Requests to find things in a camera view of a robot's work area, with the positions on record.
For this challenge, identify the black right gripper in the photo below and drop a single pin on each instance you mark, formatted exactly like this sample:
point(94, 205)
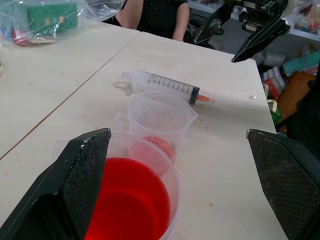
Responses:
point(260, 12)

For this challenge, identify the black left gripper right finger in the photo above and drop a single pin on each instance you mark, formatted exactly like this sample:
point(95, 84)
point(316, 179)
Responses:
point(287, 180)

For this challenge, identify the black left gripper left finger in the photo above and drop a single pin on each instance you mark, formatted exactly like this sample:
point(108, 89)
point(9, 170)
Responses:
point(62, 180)

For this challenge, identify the beaker of red liquid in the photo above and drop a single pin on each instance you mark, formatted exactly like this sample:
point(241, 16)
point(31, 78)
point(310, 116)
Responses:
point(135, 195)

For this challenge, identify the large clear plastic syringe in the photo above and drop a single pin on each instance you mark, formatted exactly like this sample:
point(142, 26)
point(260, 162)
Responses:
point(165, 83)

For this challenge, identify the small clear plastic measuring cup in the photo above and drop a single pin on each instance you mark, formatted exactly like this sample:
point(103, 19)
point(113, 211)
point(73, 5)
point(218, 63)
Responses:
point(160, 117)

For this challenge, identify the black bulky object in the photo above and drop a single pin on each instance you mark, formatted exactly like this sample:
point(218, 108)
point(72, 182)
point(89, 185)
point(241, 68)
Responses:
point(310, 120)

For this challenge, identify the red and white books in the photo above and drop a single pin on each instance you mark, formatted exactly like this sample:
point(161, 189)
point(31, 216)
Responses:
point(275, 82)

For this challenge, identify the teal cardboard box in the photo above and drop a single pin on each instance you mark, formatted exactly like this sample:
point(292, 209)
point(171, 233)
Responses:
point(305, 62)

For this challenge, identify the brown cardboard piece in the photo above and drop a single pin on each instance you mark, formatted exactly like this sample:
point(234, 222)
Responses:
point(292, 90)

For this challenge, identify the person in black shirt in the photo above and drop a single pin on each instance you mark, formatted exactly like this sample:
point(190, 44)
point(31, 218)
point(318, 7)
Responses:
point(155, 15)

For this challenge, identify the clear plastic bag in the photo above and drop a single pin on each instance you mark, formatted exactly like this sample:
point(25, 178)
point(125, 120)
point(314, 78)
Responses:
point(97, 10)

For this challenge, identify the red packet in bag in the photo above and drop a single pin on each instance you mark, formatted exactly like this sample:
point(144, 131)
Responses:
point(21, 38)

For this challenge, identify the green cardboard box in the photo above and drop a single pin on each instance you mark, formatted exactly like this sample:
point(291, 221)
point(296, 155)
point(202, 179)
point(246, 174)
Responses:
point(55, 17)

